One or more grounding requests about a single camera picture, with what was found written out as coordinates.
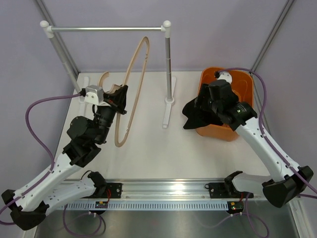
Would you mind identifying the aluminium mounting rail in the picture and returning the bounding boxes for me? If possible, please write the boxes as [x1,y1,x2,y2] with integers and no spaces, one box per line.
[55,178,275,200]

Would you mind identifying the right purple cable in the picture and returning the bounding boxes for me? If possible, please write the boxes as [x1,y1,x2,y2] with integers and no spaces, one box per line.
[217,67,317,198]

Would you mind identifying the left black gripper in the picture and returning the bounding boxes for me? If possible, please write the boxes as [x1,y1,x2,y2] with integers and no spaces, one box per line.
[94,85,128,144]

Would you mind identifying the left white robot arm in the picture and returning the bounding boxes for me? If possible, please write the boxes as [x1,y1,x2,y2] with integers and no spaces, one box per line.
[1,85,128,231]

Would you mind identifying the black shorts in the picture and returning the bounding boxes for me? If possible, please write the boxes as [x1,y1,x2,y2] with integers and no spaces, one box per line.
[181,94,242,130]

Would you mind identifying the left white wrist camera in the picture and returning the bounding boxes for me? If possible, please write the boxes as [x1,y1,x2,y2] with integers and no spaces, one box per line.
[79,85,104,106]

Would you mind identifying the white slotted cable duct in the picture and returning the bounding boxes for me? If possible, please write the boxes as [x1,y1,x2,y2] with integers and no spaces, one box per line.
[53,200,246,210]

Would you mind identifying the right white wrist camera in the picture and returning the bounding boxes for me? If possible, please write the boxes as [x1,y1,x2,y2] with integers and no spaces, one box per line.
[214,71,233,84]

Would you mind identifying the white metal clothes rack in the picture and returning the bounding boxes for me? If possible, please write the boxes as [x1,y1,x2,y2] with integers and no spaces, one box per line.
[40,20,176,128]

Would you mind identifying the orange plastic bin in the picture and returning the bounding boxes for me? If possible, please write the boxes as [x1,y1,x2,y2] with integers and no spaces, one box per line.
[196,67,254,142]

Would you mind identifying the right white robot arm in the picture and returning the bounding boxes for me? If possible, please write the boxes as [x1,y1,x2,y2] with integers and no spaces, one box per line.
[195,79,314,208]

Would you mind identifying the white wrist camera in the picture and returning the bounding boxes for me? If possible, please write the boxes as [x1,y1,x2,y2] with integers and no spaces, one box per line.
[79,85,104,106]
[214,71,233,84]

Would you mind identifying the wooden clothes hanger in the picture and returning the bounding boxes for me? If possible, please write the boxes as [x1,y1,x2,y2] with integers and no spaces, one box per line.
[100,36,151,149]

